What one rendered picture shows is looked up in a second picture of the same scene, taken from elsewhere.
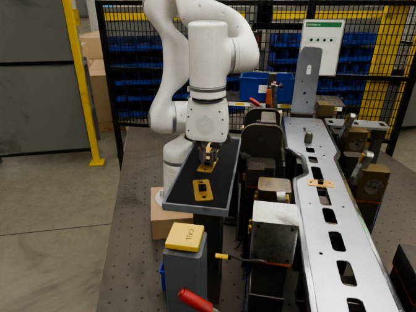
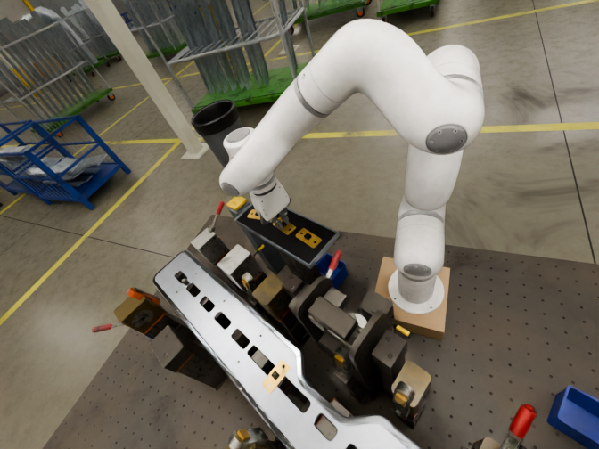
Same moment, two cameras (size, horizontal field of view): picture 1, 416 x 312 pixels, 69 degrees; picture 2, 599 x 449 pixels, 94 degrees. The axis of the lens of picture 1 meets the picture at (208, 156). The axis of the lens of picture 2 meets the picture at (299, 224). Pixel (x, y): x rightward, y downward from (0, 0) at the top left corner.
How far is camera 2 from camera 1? 1.30 m
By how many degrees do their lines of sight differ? 99
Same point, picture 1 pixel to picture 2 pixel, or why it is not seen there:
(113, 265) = (367, 240)
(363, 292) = (195, 301)
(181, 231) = (238, 200)
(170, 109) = (404, 211)
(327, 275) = (213, 291)
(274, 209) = (235, 259)
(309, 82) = not seen: outside the picture
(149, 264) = (356, 261)
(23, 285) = (492, 233)
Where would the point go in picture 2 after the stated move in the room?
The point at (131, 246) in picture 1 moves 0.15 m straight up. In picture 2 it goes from (382, 252) to (380, 232)
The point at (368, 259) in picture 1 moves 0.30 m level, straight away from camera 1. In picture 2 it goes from (201, 325) to (214, 424)
